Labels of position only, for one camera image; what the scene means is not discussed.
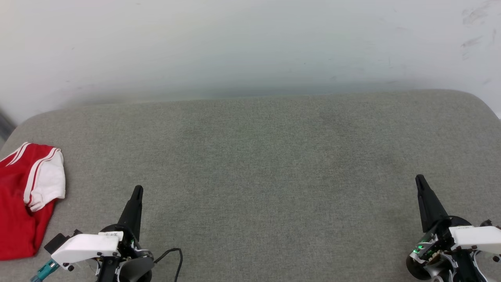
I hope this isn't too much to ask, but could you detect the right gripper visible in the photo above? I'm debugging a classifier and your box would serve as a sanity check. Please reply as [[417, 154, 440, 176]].
[[406, 174, 488, 282]]

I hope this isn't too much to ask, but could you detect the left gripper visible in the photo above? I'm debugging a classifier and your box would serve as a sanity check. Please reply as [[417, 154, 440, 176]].
[[96, 185, 155, 282]]

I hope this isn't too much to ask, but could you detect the red white basketball jersey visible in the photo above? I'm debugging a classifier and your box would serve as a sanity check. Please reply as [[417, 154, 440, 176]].
[[0, 142, 66, 261]]

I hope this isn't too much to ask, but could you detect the white left camera bracket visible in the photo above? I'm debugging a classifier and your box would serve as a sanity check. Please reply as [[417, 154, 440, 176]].
[[51, 231, 124, 271]]

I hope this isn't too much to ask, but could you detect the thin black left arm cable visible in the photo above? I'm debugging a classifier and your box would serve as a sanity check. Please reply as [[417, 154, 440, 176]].
[[154, 248, 184, 282]]

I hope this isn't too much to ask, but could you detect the teal left camera connector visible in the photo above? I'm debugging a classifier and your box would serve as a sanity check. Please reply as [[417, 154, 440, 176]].
[[31, 259, 60, 282]]

